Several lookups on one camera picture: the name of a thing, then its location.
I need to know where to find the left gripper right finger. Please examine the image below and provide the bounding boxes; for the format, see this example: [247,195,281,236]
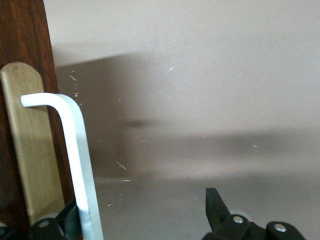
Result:
[201,187,309,240]

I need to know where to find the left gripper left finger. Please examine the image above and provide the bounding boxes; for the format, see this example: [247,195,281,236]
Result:
[28,197,85,240]

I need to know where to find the white metal drawer handle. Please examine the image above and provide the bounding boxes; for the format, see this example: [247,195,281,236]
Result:
[20,92,105,240]

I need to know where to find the wooden drawer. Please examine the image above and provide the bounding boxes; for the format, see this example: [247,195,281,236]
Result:
[0,0,77,240]

